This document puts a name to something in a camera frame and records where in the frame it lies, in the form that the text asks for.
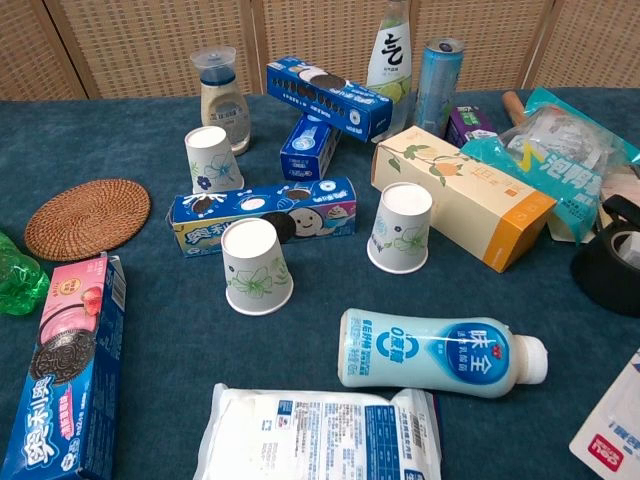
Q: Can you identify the clear lime soda bottle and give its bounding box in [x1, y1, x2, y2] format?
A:
[365, 0, 413, 105]

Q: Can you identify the cream box with orange print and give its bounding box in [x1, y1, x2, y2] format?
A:
[370, 125, 558, 274]

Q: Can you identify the clear lidded pudding cup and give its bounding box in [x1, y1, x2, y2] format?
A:
[189, 45, 249, 156]

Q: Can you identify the teal felt tablecloth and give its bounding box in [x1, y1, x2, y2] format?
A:
[0, 87, 640, 480]

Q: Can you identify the teal snack bag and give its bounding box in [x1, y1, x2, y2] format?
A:
[459, 87, 640, 246]

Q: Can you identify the woven bamboo folding screen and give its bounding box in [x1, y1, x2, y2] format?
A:
[0, 0, 640, 101]

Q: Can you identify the pink white card package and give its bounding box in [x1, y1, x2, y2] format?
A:
[597, 162, 640, 211]

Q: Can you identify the white wipes pack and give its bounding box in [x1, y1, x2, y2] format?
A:
[193, 382, 444, 480]

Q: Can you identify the small blue Oreo box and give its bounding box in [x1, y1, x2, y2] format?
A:
[279, 113, 344, 182]

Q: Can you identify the white milk drink bottle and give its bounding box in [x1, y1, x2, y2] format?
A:
[338, 307, 549, 400]

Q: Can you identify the long blue Oreo box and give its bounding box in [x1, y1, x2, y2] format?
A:
[265, 56, 393, 145]

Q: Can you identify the pink strawberry Oreo box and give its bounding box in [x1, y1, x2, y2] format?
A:
[0, 252, 127, 480]

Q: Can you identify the black tape roll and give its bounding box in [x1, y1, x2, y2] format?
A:
[569, 194, 640, 317]

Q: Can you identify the green plastic soda bottle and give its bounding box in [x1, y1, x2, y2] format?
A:
[0, 229, 51, 317]

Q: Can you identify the purple gum box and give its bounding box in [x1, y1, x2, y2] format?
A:
[444, 104, 499, 149]

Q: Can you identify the round woven rattan coaster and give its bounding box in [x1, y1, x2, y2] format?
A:
[24, 178, 152, 262]

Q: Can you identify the blue cartoon Oreo box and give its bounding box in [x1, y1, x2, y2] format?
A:
[166, 177, 359, 259]

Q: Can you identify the wooden rolling pin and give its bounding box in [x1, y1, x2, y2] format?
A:
[501, 90, 529, 126]

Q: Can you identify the paper cup with blue flower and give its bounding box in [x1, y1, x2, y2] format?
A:
[183, 125, 245, 195]

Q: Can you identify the paper cup with green flower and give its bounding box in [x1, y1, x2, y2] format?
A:
[220, 217, 294, 316]
[366, 182, 433, 274]

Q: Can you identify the caster wheels blister pack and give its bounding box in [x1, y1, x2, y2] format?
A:
[568, 349, 640, 480]

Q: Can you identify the light blue drink can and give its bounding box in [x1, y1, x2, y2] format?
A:
[413, 37, 465, 139]

